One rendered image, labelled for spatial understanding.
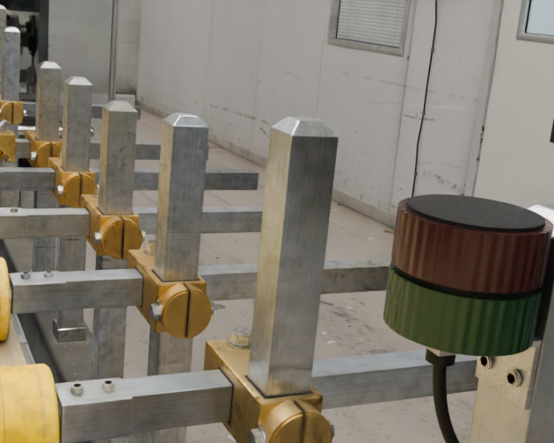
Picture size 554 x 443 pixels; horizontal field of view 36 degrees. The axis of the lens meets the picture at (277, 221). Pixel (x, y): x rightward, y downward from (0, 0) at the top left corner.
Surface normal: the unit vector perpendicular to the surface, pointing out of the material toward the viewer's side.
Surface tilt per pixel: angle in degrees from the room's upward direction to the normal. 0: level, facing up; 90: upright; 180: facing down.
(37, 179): 90
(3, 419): 56
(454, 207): 0
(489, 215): 0
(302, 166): 90
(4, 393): 28
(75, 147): 90
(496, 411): 90
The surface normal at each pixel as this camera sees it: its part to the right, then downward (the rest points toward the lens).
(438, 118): -0.89, 0.03
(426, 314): -0.61, 0.15
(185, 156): 0.40, 0.26
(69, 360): 0.09, -0.96
